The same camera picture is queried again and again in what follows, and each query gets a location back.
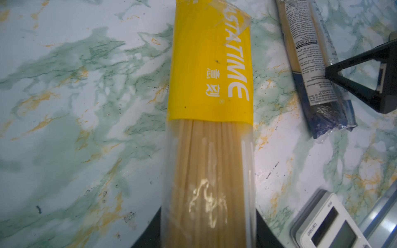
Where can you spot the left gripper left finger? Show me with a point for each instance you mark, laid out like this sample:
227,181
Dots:
151,237

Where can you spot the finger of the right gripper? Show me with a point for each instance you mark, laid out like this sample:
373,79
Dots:
370,76

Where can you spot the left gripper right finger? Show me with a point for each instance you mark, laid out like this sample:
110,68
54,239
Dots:
264,236

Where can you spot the yellow pasta bag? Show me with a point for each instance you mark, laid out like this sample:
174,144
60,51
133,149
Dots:
209,189

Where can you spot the white calculator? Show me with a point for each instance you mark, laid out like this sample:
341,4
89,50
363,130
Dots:
325,223

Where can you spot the clear grey spaghetti bag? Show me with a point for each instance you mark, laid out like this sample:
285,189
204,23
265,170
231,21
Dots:
327,106

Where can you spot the aluminium front rail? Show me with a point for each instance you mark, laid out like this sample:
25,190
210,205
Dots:
379,227

